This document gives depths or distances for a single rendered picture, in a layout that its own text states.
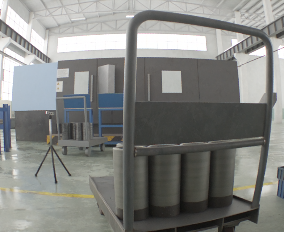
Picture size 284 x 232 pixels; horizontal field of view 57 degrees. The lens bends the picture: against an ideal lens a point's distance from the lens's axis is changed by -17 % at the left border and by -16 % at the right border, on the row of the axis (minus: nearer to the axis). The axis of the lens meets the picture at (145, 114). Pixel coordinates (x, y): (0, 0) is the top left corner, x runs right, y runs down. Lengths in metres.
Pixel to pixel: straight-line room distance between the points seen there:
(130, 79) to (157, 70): 6.58
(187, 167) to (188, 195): 0.11
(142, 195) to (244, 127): 0.44
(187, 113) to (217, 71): 6.85
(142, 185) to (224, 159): 0.34
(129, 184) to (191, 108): 0.30
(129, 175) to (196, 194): 0.35
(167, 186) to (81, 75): 6.46
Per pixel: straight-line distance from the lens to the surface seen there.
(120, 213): 1.10
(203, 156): 1.14
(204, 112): 0.96
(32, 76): 7.77
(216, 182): 1.21
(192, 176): 1.14
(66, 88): 7.44
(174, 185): 1.11
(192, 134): 0.95
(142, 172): 1.06
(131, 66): 0.85
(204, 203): 1.19
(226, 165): 1.20
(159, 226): 1.04
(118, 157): 1.05
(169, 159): 1.08
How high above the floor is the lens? 0.65
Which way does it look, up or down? level
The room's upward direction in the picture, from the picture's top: 1 degrees counter-clockwise
